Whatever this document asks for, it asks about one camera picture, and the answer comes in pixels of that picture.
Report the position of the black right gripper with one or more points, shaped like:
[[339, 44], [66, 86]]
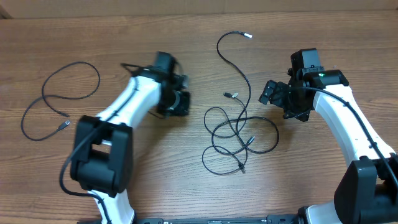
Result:
[[278, 95]]

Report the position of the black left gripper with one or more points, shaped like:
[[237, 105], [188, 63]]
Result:
[[183, 108]]

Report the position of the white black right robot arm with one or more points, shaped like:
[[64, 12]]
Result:
[[367, 192]]

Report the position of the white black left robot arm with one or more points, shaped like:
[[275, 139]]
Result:
[[101, 159]]

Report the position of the brown cardboard backdrop panel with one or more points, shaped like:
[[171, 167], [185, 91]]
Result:
[[33, 9]]

